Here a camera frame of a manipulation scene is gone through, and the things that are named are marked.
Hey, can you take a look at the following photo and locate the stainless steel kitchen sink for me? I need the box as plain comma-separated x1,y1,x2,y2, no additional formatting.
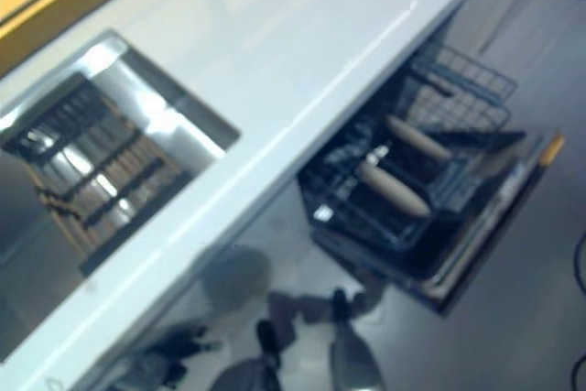
0,27,243,321

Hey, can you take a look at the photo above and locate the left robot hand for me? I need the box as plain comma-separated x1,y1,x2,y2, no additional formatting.
131,321,222,379

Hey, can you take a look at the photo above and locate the white round ceramic plate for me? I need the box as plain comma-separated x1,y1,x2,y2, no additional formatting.
383,114,453,165
358,162,432,222

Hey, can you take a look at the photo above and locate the black dish drying rack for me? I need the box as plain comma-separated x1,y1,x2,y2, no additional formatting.
1,76,194,279

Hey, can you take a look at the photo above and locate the black wire dishwasher rack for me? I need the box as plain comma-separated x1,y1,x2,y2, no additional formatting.
296,44,528,246

